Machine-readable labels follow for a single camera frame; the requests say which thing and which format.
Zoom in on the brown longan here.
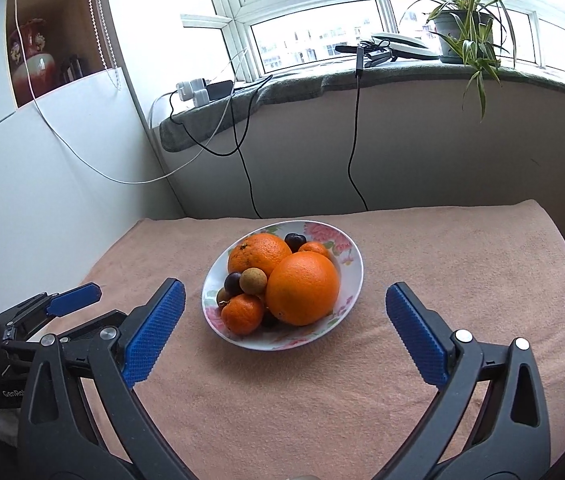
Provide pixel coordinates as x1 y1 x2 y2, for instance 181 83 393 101
239 268 267 295
216 288 232 309

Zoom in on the dark plum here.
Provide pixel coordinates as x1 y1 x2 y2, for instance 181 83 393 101
261 310 280 332
224 272 242 297
284 233 307 252

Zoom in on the mandarin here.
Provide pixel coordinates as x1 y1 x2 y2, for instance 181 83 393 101
220 294 266 336
299 240 331 259

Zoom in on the floral white ceramic plate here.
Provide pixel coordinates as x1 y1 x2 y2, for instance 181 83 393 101
201 219 365 352

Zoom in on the large rough orange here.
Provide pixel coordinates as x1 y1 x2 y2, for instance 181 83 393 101
227 233 291 276

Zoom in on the large smooth orange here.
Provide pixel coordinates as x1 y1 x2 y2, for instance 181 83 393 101
265 252 340 326

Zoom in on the green windowsill cloth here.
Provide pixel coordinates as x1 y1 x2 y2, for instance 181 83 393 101
158 58 565 154

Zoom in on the red ceramic vase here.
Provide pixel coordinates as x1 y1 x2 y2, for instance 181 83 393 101
8 18 57 106

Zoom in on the white power strip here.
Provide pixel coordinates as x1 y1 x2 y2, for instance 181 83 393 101
176 78 211 107

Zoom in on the black charger brick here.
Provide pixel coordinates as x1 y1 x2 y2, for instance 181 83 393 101
205 80 235 102

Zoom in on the black device on sill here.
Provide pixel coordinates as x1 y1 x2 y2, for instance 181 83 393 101
334 32 439 78

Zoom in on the potted spider plant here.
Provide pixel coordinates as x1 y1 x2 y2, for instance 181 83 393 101
413 0 517 116

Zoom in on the white cable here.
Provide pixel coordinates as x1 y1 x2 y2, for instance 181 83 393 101
11 0 251 187

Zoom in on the black cable left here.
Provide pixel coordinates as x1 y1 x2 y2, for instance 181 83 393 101
167 74 275 219

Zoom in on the black cable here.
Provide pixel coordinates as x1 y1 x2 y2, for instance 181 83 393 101
167 74 275 219
345 74 369 213

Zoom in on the window blind bead cord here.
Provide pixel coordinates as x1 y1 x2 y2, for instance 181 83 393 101
83 0 121 90

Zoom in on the black cable right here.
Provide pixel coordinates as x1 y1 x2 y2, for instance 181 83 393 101
345 74 369 213

